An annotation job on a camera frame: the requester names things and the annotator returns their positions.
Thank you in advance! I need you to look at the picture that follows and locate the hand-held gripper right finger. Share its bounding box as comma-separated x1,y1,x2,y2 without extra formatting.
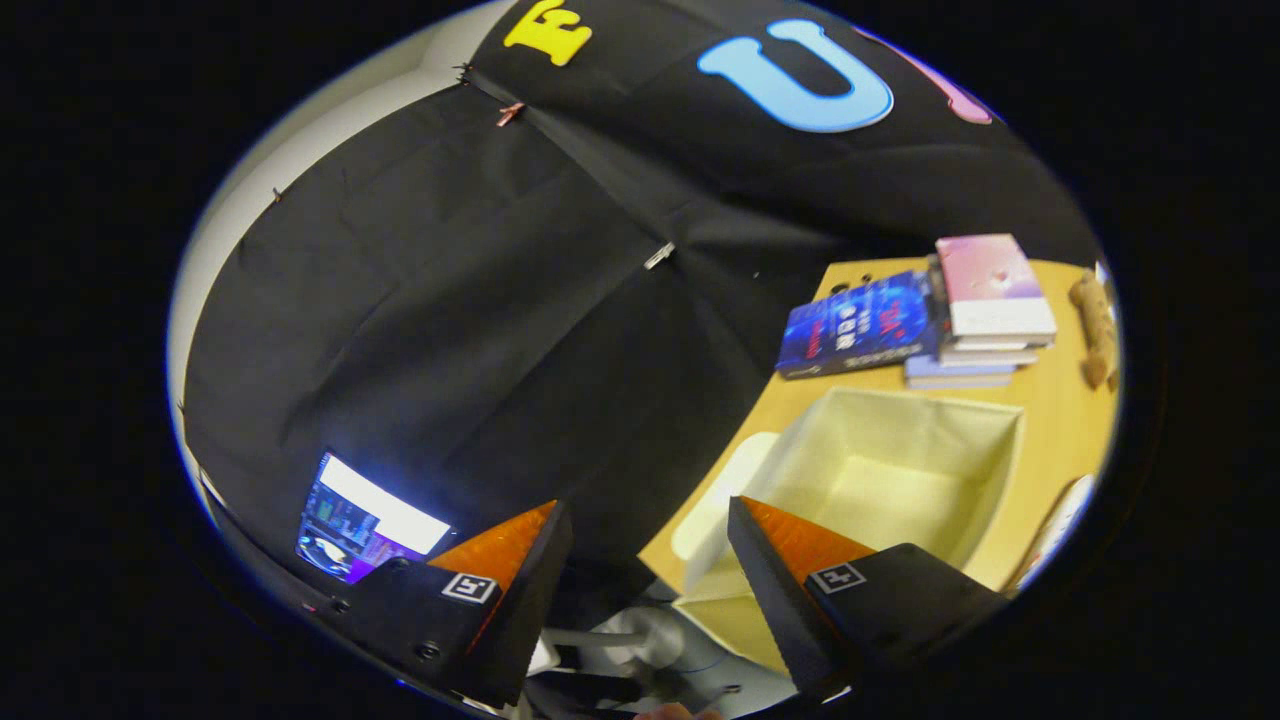
727,495,1008,704

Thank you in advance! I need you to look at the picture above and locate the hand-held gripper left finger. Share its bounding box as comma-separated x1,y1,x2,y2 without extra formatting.
328,499,576,710

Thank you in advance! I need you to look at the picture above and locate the cream fabric storage box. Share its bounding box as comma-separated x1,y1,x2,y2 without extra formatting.
670,385,1028,676

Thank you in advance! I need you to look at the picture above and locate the white striped canvas shoe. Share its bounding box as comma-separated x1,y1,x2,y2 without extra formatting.
1008,474,1098,593

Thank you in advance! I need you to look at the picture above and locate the lit computer monitor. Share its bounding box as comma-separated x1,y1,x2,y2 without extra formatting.
295,452,453,586

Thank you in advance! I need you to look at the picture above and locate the lavender book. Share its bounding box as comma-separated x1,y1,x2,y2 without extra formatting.
903,353,1017,391

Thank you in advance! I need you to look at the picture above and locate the blue book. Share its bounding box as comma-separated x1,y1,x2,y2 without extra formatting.
776,270,943,381

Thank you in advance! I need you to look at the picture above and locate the black backdrop cloth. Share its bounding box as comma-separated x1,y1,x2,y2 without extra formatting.
180,0,1101,611

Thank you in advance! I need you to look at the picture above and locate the grey book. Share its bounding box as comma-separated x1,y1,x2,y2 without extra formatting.
938,335,1041,367

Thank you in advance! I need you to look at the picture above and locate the pink book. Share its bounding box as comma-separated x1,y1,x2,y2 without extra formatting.
934,233,1059,347

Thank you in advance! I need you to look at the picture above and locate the brown plush toy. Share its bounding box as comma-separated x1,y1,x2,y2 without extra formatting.
1067,268,1119,391

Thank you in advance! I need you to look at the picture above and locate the grey metal frame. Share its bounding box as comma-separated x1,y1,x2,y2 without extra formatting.
530,603,796,719

